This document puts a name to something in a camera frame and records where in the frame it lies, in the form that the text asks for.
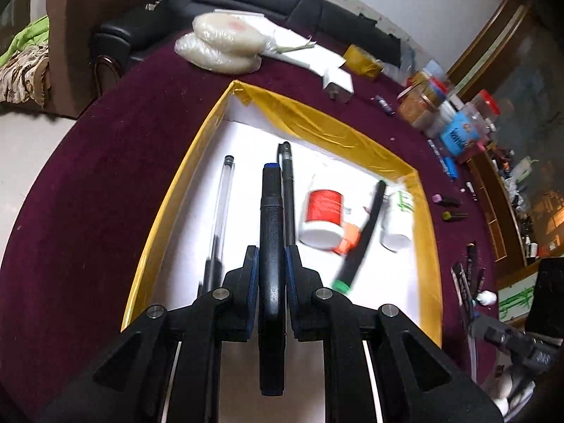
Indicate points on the gold tape roll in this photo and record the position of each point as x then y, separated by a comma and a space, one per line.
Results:
359, 59

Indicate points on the blue-capped black marker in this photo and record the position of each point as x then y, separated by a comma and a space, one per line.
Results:
271, 229

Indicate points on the black pen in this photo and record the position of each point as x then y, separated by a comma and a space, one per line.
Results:
287, 185

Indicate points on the wooden brick-pattern counter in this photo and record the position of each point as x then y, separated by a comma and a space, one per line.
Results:
498, 220

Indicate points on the small blue-capped tube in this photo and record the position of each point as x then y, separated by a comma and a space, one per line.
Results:
384, 105

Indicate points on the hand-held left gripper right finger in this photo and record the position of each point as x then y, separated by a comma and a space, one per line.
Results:
291, 299

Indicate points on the white green-label bottle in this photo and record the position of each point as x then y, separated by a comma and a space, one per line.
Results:
396, 224

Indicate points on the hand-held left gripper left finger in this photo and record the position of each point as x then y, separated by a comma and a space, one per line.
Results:
252, 299

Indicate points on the gold-taped white box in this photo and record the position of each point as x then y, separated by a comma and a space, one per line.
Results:
246, 141

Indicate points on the white power adapter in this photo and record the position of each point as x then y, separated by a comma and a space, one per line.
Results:
339, 83

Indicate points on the brown armchair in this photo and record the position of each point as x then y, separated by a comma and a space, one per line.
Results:
75, 31

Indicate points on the clear plastic jar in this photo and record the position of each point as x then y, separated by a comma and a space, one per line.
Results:
414, 108

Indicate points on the green-capped black marker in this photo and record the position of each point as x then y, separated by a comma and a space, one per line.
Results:
365, 238

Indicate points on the pale blue box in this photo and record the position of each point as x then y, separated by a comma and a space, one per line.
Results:
434, 67

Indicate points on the bamboo wall painting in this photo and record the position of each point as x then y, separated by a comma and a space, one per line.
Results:
515, 304

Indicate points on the red-lid clear jar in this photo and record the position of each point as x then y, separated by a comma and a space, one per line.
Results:
484, 103

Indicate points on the wooden door frame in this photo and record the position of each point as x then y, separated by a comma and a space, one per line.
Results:
489, 35

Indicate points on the green blanket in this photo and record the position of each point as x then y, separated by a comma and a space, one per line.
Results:
24, 39

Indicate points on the white labelled jar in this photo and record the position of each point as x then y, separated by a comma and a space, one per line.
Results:
443, 119

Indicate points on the cartoon-label jar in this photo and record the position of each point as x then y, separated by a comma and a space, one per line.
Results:
460, 136

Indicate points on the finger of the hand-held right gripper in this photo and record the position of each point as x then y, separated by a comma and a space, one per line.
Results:
520, 352

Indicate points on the white bottle orange cap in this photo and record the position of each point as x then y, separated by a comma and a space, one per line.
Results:
346, 240

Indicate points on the patterned blanket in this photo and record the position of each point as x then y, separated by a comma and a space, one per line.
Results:
22, 79

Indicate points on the jar with red blue lid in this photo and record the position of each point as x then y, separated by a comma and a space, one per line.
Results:
436, 86

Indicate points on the small white red-label bottle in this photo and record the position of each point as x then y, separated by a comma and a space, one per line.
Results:
324, 205

